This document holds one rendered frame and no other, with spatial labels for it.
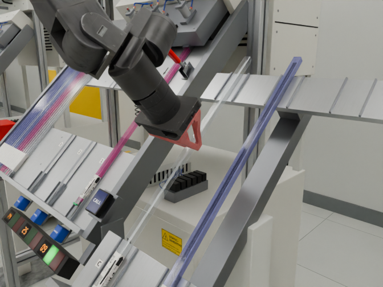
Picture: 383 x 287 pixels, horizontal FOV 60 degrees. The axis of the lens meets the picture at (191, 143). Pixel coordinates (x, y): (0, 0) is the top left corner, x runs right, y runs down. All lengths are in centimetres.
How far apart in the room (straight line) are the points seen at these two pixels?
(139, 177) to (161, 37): 35
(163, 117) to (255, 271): 29
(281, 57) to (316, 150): 146
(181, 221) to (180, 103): 52
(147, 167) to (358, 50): 184
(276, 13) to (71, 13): 75
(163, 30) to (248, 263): 38
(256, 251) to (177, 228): 46
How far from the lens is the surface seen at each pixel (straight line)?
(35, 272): 196
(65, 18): 45
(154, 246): 111
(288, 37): 116
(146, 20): 52
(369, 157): 240
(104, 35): 45
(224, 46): 89
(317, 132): 249
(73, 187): 85
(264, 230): 56
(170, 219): 100
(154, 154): 75
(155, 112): 49
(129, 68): 45
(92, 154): 88
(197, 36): 87
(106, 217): 68
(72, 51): 46
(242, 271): 58
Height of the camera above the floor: 107
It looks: 15 degrees down
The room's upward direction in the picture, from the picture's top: straight up
